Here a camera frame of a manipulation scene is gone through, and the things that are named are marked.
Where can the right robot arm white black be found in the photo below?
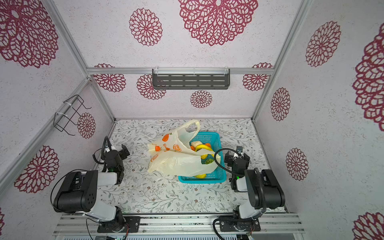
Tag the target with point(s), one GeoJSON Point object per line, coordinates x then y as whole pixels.
{"type": "Point", "coordinates": [263, 189]}

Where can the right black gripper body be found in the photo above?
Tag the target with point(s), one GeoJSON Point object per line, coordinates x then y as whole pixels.
{"type": "Point", "coordinates": [229, 159]}

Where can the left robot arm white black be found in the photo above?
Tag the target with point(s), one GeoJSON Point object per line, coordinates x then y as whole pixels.
{"type": "Point", "coordinates": [78, 192]}

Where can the cream plastic bag orange print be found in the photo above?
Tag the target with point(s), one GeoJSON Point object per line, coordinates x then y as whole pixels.
{"type": "Point", "coordinates": [172, 154]}

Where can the grey slotted wall shelf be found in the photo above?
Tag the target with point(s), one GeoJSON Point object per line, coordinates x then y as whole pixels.
{"type": "Point", "coordinates": [192, 80]}

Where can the yellow lemon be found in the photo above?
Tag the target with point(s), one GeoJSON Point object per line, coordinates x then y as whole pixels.
{"type": "Point", "coordinates": [203, 176]}

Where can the beige round fruit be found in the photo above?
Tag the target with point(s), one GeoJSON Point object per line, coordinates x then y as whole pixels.
{"type": "Point", "coordinates": [196, 143]}

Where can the black wire wall rack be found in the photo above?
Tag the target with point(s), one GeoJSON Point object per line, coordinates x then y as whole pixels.
{"type": "Point", "coordinates": [65, 117]}

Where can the yellow banana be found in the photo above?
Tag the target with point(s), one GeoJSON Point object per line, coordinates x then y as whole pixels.
{"type": "Point", "coordinates": [203, 147]}

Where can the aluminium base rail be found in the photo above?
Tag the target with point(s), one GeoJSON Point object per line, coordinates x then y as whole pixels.
{"type": "Point", "coordinates": [204, 224]}

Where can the green yellow mango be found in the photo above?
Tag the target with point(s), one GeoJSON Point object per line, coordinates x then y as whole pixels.
{"type": "Point", "coordinates": [207, 159]}

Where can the teal plastic basket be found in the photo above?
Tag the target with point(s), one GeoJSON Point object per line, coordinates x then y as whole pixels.
{"type": "Point", "coordinates": [218, 175]}

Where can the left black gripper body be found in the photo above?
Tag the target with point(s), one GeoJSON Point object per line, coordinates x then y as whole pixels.
{"type": "Point", "coordinates": [122, 151]}

